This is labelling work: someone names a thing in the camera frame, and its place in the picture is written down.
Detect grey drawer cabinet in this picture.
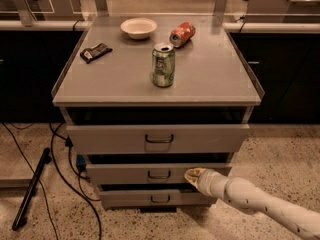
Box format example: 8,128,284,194
53,16,263,197

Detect green soda can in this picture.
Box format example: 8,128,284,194
152,43,175,87

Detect grey bottom drawer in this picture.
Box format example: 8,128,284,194
100,189,217,209

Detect black pole on floor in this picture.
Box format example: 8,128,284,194
12,148,51,231

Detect white horizontal rail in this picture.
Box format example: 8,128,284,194
0,21,320,34

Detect grey drawer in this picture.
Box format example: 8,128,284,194
86,163,231,185
67,124,249,155
100,189,217,209

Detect black looping floor cable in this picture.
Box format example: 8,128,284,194
48,122,103,240

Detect grey top drawer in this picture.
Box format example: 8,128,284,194
67,124,249,155

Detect orange soda can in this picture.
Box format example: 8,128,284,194
169,22,196,48

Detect white paper bowl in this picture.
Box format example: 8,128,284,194
120,18,157,40

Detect thin black floor cable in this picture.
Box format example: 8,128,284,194
0,122,60,240

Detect blue power block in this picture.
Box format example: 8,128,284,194
76,154,87,171

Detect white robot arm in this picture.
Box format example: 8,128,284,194
184,168,320,240

